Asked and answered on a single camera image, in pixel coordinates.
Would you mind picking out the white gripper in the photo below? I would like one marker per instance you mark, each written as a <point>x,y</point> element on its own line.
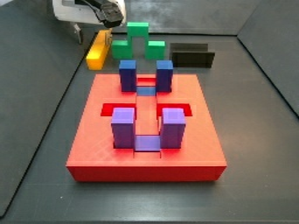
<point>75,11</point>

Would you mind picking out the yellow rectangular block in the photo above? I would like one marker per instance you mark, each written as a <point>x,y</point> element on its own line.
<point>98,52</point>

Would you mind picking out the red base board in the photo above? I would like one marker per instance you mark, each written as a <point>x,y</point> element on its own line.
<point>95,161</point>

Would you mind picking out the green arch block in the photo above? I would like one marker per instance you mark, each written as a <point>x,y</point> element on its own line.
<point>123,47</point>

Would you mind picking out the dark blue U block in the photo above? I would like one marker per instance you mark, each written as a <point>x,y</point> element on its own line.
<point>146,86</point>

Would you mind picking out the purple U block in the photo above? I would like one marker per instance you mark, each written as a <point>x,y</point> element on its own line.
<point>169,139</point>

